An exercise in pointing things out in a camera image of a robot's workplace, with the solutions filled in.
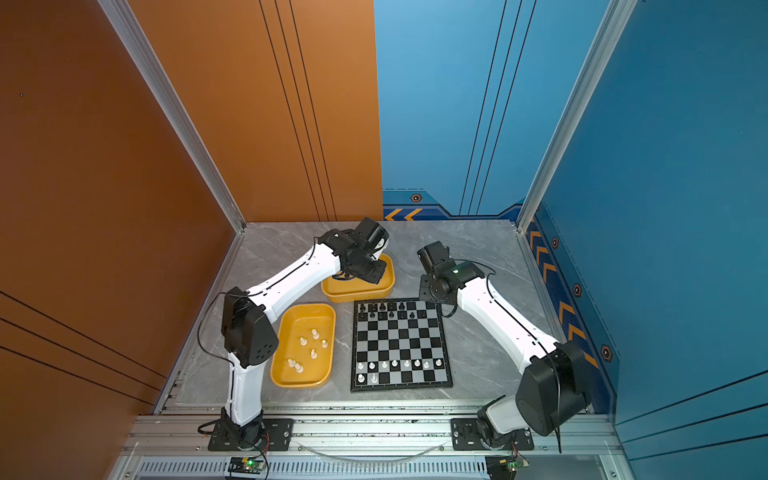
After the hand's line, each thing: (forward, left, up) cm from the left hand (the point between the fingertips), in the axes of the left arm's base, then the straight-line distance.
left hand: (379, 271), depth 87 cm
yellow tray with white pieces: (-20, +21, -15) cm, 33 cm away
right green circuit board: (-45, -31, -16) cm, 57 cm away
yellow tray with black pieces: (0, +9, -11) cm, 14 cm away
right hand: (-7, -14, 0) cm, 15 cm away
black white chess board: (-16, -6, -14) cm, 22 cm away
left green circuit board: (-46, +30, -17) cm, 57 cm away
